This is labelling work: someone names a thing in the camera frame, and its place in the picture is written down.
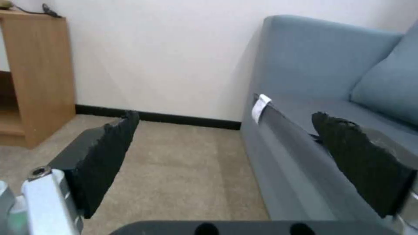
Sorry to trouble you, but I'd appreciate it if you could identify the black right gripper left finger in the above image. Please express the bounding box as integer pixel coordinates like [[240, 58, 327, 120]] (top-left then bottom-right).
[[0, 110, 140, 235]]

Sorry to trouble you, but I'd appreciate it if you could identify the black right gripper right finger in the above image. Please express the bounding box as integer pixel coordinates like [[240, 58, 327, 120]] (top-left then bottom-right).
[[311, 111, 418, 235]]

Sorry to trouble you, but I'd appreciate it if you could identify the black baseboard strip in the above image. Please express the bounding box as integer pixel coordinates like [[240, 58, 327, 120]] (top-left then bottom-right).
[[74, 104, 243, 131]]

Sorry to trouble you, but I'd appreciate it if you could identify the blue-grey fabric sofa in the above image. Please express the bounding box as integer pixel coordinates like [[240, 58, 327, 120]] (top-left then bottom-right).
[[241, 15, 418, 216]]

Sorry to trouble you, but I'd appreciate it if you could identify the blue-grey sofa cushion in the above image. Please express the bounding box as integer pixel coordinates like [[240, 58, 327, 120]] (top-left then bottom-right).
[[349, 22, 418, 123]]

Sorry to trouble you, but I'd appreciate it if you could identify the light wooden cabinet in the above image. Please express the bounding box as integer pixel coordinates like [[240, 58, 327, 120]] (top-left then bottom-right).
[[0, 9, 76, 149]]

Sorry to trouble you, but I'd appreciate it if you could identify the white sofa tag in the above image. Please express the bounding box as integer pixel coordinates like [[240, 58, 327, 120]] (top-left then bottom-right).
[[251, 95, 272, 124]]

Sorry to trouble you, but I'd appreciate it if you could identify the black cable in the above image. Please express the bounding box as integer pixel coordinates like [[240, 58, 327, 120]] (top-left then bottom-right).
[[12, 3, 63, 19]]

